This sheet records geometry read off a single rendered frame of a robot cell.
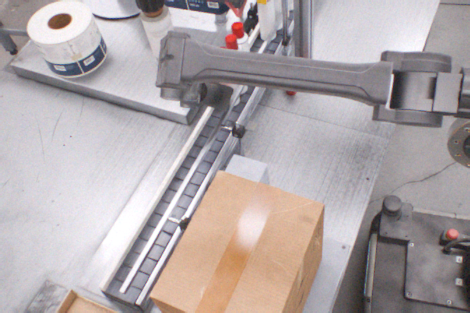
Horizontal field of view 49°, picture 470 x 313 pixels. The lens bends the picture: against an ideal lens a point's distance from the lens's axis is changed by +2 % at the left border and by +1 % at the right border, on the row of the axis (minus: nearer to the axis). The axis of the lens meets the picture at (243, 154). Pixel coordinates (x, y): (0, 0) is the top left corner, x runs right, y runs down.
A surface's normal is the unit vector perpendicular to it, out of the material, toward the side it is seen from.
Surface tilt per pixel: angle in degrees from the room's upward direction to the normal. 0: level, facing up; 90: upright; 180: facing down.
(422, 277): 0
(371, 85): 37
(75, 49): 90
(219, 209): 0
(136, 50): 0
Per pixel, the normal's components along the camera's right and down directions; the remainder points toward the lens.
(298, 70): -0.05, 0.03
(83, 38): 0.81, 0.42
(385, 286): -0.11, -0.57
